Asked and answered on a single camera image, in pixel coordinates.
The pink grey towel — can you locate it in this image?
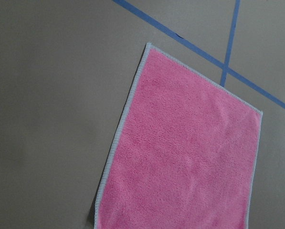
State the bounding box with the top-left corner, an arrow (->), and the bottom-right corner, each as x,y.
94,43 -> 263,229

